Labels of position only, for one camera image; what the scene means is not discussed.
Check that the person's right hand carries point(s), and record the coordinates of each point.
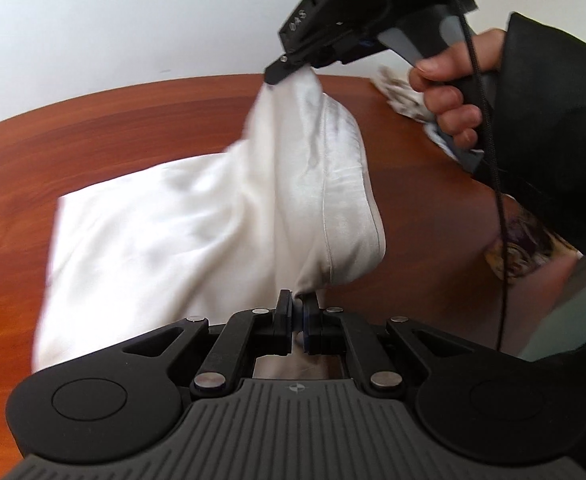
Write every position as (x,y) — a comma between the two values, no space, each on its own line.
(443,95)

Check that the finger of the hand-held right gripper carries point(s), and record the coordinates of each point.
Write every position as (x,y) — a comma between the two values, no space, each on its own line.
(283,70)

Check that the white satin shirt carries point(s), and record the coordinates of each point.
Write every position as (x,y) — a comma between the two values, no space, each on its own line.
(198,225)

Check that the white patterned cloth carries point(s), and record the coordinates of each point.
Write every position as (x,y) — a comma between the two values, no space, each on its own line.
(403,100)

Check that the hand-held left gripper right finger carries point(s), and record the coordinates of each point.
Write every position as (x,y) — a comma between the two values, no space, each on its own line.
(313,325)

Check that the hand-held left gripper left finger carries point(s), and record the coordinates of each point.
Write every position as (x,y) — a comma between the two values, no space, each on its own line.
(287,322)

